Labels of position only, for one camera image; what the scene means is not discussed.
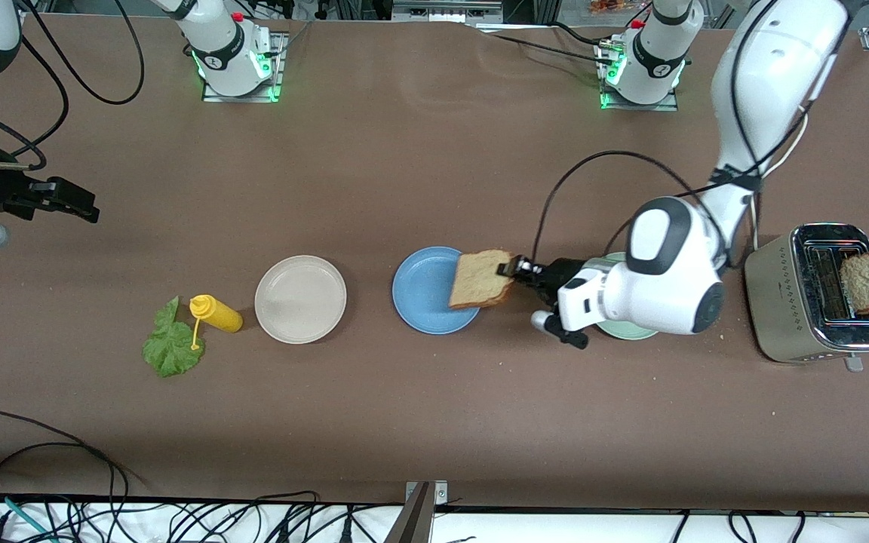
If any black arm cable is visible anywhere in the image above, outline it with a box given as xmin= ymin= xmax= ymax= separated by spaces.
xmin=531 ymin=0 xmax=854 ymax=266
xmin=0 ymin=0 xmax=146 ymax=171

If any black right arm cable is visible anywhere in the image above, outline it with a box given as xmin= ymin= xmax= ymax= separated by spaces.
xmin=0 ymin=0 xmax=146 ymax=171

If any pale green plate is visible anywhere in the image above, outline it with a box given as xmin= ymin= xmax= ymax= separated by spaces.
xmin=597 ymin=252 xmax=662 ymax=341

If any blue plate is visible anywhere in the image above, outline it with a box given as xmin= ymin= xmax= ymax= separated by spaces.
xmin=392 ymin=247 xmax=481 ymax=336

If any teal cable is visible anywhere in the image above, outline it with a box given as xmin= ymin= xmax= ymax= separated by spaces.
xmin=0 ymin=490 xmax=52 ymax=542

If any brown bread slice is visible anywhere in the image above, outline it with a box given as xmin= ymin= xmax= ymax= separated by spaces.
xmin=449 ymin=250 xmax=517 ymax=310
xmin=840 ymin=253 xmax=869 ymax=315

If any grey metal box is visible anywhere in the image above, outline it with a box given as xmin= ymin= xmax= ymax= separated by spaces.
xmin=393 ymin=0 xmax=503 ymax=23

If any green lettuce leaf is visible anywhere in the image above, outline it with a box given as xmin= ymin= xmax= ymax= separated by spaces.
xmin=142 ymin=296 xmax=207 ymax=379

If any white toaster power cord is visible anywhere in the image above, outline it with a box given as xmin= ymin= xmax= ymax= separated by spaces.
xmin=750 ymin=113 xmax=810 ymax=250

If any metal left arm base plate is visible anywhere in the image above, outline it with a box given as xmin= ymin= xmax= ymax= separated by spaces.
xmin=597 ymin=41 xmax=680 ymax=112

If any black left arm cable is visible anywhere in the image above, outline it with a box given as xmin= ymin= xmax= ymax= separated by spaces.
xmin=531 ymin=0 xmax=854 ymax=266

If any beige chrome toaster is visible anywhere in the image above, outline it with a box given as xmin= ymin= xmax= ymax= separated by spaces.
xmin=744 ymin=222 xmax=869 ymax=372

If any yellow mustard squeeze bottle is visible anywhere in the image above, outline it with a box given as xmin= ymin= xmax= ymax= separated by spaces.
xmin=189 ymin=294 xmax=244 ymax=351

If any beige plate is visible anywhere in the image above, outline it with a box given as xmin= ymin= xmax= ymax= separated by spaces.
xmin=254 ymin=255 xmax=348 ymax=345

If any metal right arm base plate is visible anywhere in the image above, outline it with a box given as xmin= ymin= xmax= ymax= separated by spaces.
xmin=202 ymin=32 xmax=286 ymax=103

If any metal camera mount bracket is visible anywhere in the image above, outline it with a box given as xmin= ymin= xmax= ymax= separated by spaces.
xmin=385 ymin=480 xmax=449 ymax=543

